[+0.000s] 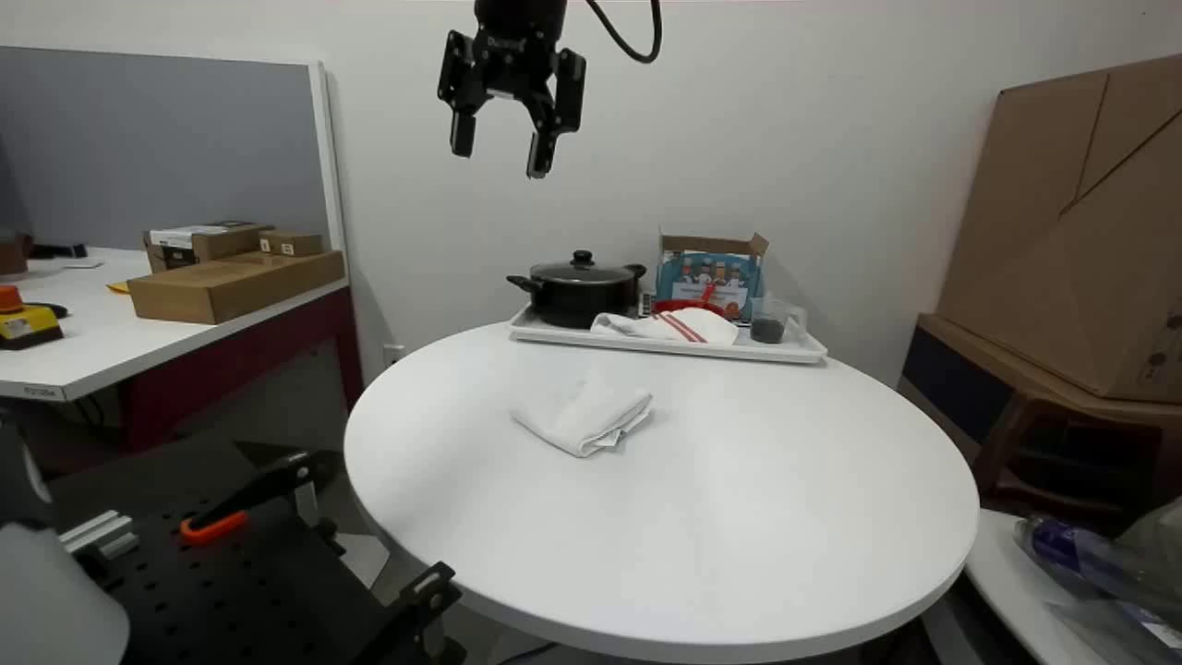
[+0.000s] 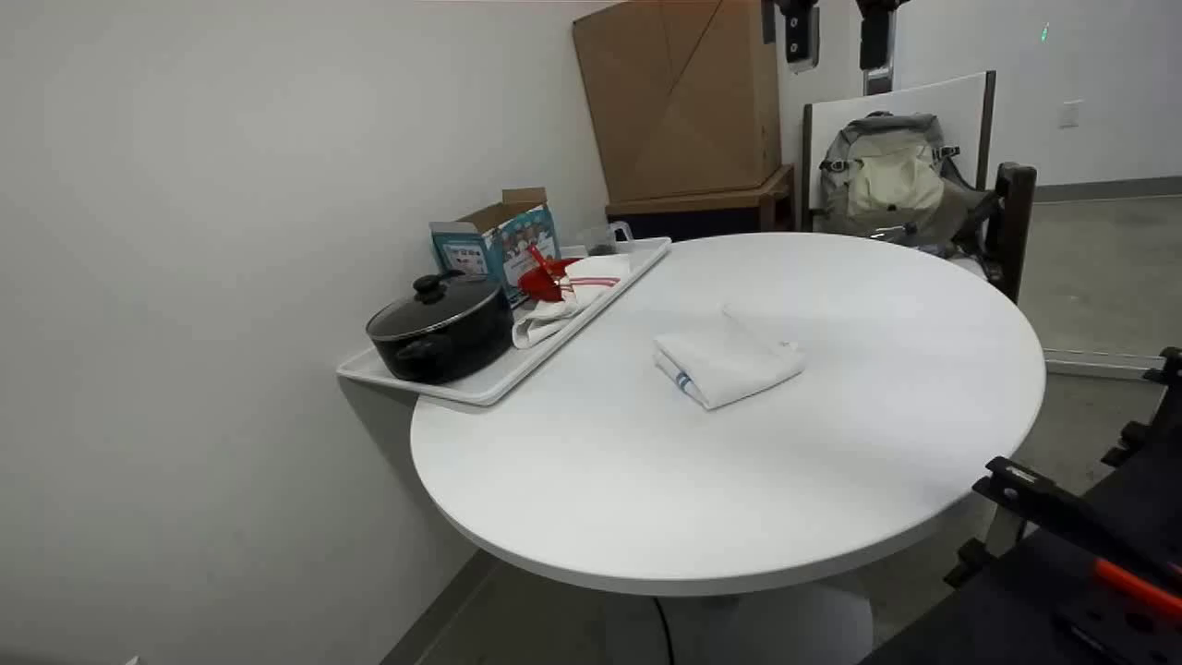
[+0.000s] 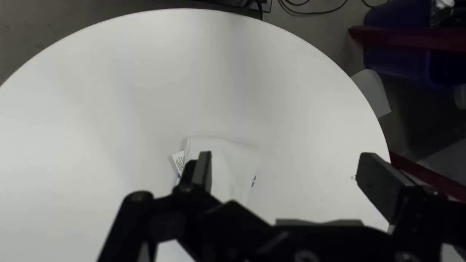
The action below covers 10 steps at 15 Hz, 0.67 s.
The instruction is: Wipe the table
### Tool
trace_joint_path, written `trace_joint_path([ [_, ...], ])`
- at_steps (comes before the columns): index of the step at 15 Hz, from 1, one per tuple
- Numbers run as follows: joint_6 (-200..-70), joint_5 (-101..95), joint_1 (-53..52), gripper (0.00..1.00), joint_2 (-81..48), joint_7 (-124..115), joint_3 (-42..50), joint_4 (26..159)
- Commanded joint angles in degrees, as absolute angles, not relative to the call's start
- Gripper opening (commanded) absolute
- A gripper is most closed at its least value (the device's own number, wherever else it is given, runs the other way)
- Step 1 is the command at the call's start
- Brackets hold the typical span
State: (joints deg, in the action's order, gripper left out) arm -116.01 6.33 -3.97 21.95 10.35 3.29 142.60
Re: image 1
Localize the white serving tray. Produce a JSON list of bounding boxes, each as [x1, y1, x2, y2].
[[508, 307, 829, 367]]

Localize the grey partition panel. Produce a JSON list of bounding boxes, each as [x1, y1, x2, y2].
[[0, 43, 345, 246]]

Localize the plastic wrapped items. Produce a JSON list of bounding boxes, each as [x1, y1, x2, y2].
[[1018, 498, 1182, 665]]

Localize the white cloth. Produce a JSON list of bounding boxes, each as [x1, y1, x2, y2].
[[508, 381, 653, 459]]

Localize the white side desk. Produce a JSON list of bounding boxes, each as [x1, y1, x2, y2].
[[0, 246, 361, 452]]

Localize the white red striped towel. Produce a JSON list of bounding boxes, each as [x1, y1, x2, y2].
[[592, 307, 740, 347]]

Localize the large cardboard box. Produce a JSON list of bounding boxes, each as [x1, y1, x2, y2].
[[938, 56, 1182, 402]]

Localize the black clamp at table edge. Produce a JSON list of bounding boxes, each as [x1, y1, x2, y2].
[[348, 563, 465, 665]]

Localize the blue printed carton box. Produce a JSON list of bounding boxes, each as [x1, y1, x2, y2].
[[653, 232, 770, 320]]

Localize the white round object foreground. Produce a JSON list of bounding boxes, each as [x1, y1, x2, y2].
[[0, 416, 133, 665]]

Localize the flat cardboard box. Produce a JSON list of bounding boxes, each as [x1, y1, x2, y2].
[[130, 253, 345, 324]]

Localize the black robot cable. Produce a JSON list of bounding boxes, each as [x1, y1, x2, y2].
[[585, 0, 664, 67]]

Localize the small dark cup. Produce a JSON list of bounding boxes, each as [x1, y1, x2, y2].
[[751, 318, 786, 345]]

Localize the yellow black device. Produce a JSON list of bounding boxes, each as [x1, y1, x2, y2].
[[0, 285, 68, 352]]

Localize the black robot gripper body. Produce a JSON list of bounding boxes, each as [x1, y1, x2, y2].
[[437, 0, 589, 134]]

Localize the orange handled black clamp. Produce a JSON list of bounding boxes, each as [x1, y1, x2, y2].
[[177, 452, 340, 547]]

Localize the black perforated mounting board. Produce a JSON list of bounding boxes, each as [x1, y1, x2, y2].
[[48, 441, 387, 665]]

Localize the black cooking pot with lid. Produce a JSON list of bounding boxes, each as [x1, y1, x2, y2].
[[508, 253, 645, 328]]

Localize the small open cardboard box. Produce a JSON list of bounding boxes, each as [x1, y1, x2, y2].
[[143, 223, 261, 275]]

